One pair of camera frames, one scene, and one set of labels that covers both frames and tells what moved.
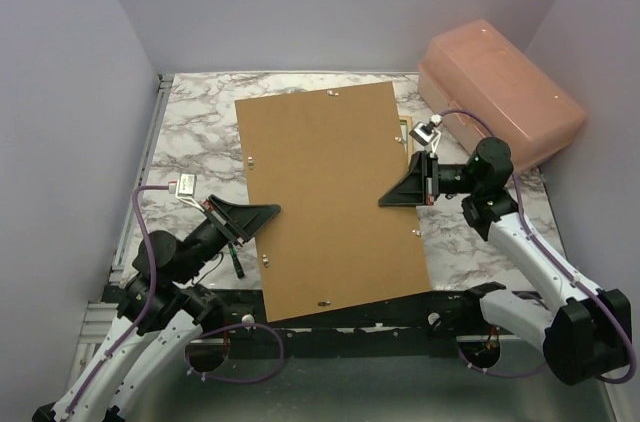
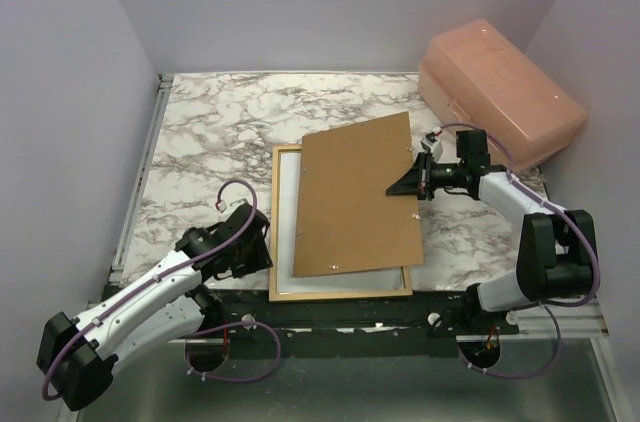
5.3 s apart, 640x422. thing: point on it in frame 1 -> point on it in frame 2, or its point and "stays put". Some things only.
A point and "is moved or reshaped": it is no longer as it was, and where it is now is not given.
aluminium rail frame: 100,317 stays put
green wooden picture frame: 406,126 -> 285,174
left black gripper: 244,221 -> 260,261
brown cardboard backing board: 327,158 is moved or reshaped
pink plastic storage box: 480,82 stays put
